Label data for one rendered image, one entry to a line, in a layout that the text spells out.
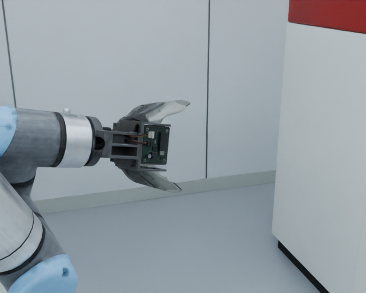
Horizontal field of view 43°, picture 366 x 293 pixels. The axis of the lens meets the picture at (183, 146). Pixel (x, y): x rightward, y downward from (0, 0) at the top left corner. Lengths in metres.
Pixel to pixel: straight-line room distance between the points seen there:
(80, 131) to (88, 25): 2.23
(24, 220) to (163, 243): 2.21
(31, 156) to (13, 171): 0.03
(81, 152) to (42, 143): 0.06
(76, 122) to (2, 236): 0.21
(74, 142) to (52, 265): 0.17
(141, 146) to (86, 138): 0.08
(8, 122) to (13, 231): 0.15
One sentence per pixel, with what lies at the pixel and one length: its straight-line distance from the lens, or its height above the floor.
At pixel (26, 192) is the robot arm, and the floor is 1.14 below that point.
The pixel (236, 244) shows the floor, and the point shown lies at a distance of 2.70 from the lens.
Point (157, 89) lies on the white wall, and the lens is 2.97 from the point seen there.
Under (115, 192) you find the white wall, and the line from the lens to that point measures 3.12.
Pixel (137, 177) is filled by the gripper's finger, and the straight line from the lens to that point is 0.74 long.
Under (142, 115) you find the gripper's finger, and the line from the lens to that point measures 0.73.
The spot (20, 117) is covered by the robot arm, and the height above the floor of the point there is 1.24.
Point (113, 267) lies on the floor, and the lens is 2.51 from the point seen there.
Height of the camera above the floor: 1.40
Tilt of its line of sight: 20 degrees down
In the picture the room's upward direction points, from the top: straight up
